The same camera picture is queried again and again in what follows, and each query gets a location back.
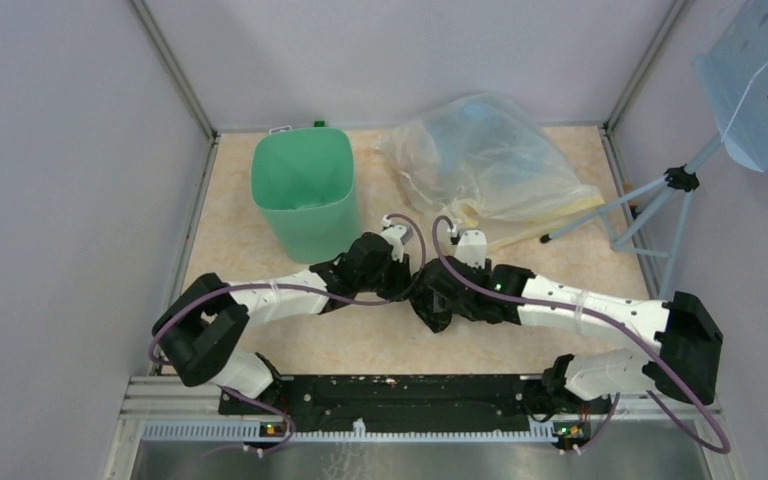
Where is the perforated light blue panel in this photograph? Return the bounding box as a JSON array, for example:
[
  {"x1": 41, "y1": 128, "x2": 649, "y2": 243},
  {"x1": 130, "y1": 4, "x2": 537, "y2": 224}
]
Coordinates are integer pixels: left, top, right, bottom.
[{"x1": 693, "y1": 1, "x2": 768, "y2": 172}]

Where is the clear plastic bag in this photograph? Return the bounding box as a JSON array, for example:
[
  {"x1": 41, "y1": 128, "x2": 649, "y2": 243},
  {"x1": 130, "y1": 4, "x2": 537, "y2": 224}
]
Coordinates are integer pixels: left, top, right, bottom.
[{"x1": 378, "y1": 93, "x2": 604, "y2": 251}]

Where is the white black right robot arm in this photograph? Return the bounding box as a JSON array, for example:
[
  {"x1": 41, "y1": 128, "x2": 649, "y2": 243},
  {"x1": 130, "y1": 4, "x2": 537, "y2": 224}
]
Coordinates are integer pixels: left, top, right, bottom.
[{"x1": 411, "y1": 256, "x2": 723, "y2": 412}]

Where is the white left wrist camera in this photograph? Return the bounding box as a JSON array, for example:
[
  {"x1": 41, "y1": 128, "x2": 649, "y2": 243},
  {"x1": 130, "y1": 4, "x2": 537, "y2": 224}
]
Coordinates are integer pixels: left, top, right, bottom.
[{"x1": 380, "y1": 223, "x2": 413, "y2": 263}]

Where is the green plastic trash bin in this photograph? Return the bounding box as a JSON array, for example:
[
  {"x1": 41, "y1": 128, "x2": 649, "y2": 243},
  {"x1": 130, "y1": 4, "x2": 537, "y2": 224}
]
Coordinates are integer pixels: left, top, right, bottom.
[{"x1": 250, "y1": 127, "x2": 361, "y2": 264}]

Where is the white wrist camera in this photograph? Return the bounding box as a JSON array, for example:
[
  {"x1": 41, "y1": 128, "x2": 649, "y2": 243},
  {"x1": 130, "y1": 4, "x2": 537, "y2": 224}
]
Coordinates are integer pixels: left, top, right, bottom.
[
  {"x1": 449, "y1": 227, "x2": 488, "y2": 269},
  {"x1": 380, "y1": 223, "x2": 413, "y2": 263}
]

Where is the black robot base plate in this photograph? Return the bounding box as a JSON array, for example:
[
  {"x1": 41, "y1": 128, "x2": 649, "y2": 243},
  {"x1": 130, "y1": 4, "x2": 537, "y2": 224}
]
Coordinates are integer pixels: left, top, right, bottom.
[{"x1": 218, "y1": 372, "x2": 614, "y2": 439}]

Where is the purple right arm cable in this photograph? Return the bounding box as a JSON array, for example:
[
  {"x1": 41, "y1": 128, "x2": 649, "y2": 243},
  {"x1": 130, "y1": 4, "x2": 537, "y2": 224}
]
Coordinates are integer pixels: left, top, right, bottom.
[{"x1": 430, "y1": 215, "x2": 733, "y2": 456}]

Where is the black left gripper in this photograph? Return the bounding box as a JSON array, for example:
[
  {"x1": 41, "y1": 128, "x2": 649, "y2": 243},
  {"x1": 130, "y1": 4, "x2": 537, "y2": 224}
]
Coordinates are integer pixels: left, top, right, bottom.
[{"x1": 357, "y1": 250, "x2": 419, "y2": 303}]

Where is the light blue tripod stand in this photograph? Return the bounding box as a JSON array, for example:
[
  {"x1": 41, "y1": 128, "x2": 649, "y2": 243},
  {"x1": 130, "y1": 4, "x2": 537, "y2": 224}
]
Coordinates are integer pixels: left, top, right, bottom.
[{"x1": 540, "y1": 134, "x2": 722, "y2": 300}]

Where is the blue playing card deck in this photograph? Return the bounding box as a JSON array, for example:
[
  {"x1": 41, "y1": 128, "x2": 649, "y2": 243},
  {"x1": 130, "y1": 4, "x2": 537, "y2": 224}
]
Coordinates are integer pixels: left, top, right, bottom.
[{"x1": 268, "y1": 125, "x2": 293, "y2": 135}]

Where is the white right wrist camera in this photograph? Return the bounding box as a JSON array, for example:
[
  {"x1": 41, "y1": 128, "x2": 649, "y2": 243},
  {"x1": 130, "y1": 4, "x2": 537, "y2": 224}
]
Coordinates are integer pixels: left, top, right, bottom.
[{"x1": 449, "y1": 227, "x2": 488, "y2": 269}]

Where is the black trash bag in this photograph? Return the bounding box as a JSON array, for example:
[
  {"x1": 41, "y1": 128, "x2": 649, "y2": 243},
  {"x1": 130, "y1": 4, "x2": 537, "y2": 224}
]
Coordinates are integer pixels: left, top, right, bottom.
[{"x1": 408, "y1": 259, "x2": 464, "y2": 333}]

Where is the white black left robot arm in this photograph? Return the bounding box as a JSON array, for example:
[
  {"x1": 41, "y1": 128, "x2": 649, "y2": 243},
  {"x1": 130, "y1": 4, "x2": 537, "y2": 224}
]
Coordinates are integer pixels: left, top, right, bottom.
[{"x1": 150, "y1": 223, "x2": 413, "y2": 414}]

